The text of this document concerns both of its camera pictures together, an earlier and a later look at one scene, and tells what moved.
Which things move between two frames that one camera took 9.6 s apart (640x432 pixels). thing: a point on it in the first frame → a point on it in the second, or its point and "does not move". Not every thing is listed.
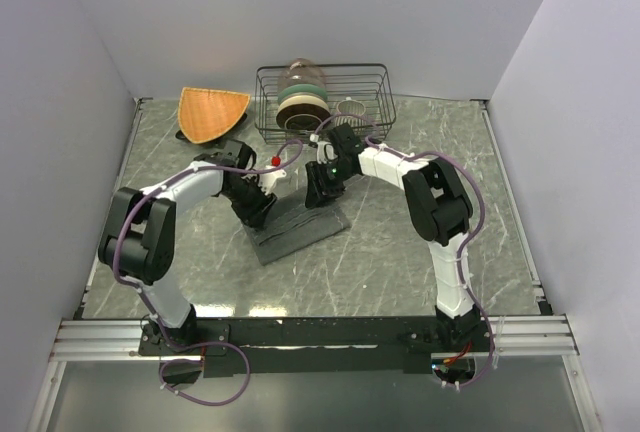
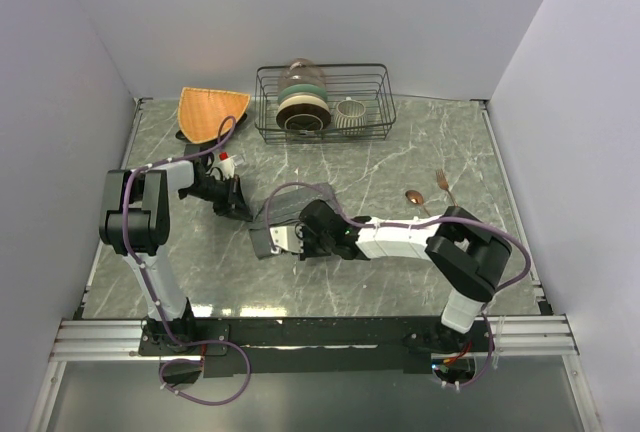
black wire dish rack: (294, 103) does not move
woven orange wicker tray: (205, 115) does not move
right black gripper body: (332, 177) → (316, 246)
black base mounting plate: (350, 346) does not move
